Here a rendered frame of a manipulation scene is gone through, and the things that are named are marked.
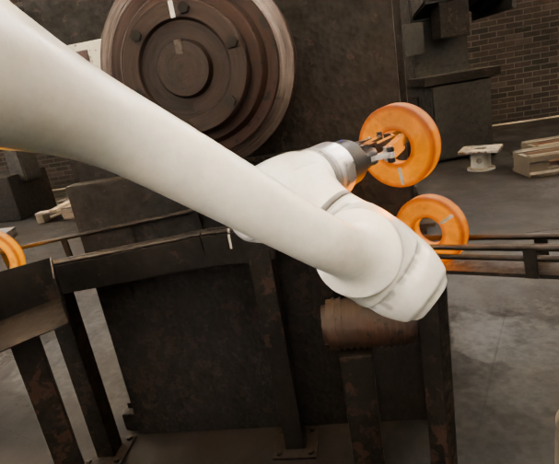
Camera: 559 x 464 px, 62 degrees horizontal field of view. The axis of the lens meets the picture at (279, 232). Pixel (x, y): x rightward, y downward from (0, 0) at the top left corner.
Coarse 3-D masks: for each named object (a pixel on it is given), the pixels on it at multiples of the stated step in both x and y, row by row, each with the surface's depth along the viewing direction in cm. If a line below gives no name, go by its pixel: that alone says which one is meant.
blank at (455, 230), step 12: (408, 204) 100; (420, 204) 98; (432, 204) 96; (444, 204) 94; (456, 204) 96; (408, 216) 101; (420, 216) 99; (432, 216) 97; (444, 216) 95; (456, 216) 94; (444, 228) 96; (456, 228) 94; (468, 228) 95; (444, 240) 97; (456, 240) 95; (444, 252) 98; (456, 252) 96
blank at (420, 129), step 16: (384, 112) 84; (400, 112) 83; (416, 112) 81; (368, 128) 88; (384, 128) 86; (400, 128) 84; (416, 128) 82; (432, 128) 81; (416, 144) 83; (432, 144) 81; (400, 160) 89; (416, 160) 84; (432, 160) 82; (384, 176) 89; (400, 176) 87; (416, 176) 85
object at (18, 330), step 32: (0, 288) 119; (32, 288) 122; (0, 320) 120; (32, 320) 115; (64, 320) 110; (0, 352) 103; (32, 352) 113; (32, 384) 114; (64, 416) 119; (64, 448) 121
